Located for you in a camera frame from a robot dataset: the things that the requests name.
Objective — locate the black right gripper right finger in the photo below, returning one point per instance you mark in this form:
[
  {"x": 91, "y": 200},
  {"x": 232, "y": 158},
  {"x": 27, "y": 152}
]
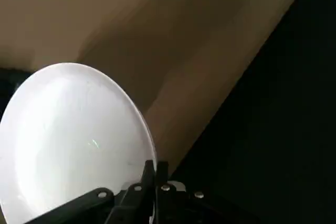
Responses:
[{"x": 173, "y": 208}]

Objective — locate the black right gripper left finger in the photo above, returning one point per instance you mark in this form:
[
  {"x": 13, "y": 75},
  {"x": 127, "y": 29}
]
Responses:
[{"x": 126, "y": 205}]

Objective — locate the white round plate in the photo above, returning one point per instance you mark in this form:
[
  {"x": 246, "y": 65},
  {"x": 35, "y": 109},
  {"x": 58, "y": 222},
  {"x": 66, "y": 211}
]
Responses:
[{"x": 65, "y": 129}]

